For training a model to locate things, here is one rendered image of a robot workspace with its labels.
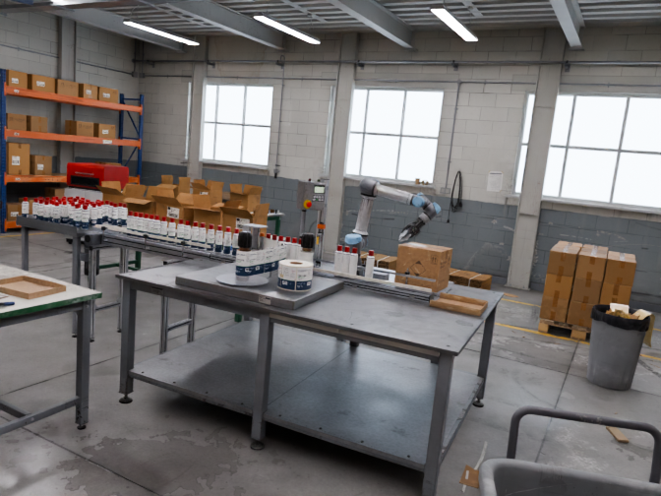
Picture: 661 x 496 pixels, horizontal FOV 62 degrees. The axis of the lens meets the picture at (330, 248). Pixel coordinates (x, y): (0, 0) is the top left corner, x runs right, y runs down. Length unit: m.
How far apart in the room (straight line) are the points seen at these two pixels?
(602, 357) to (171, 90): 9.49
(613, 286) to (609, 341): 1.40
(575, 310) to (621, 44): 3.89
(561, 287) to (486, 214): 2.70
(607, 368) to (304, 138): 6.63
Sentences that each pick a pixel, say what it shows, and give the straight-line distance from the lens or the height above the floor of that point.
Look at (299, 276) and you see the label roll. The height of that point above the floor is 0.97.
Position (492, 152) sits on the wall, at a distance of 8.76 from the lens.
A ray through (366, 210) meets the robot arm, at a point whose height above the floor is 1.30.
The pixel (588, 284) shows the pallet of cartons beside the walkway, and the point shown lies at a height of 0.59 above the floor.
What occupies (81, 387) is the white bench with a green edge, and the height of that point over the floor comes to 0.26.
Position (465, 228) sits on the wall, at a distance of 8.86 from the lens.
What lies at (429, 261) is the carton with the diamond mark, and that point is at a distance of 3.66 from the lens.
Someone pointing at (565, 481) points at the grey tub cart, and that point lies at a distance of 1.91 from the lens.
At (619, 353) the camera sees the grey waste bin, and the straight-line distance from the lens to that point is 5.09.
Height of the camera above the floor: 1.65
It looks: 9 degrees down
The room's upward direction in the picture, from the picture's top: 5 degrees clockwise
